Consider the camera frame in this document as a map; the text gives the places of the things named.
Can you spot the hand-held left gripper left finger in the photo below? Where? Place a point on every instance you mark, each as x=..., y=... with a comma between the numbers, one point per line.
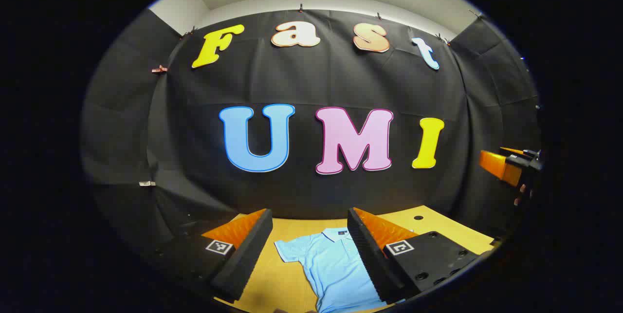
x=250, y=254

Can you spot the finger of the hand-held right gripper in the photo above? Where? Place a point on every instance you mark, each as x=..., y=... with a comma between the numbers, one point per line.
x=499, y=167
x=513, y=150

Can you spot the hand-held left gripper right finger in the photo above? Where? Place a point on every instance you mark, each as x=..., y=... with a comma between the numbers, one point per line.
x=365, y=254

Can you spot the light blue T-shirt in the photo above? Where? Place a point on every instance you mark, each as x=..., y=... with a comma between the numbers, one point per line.
x=336, y=269

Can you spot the white backdrop clip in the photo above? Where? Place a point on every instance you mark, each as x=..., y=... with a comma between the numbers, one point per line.
x=147, y=184

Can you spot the orange backdrop clip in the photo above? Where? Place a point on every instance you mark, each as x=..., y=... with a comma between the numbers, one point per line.
x=159, y=69

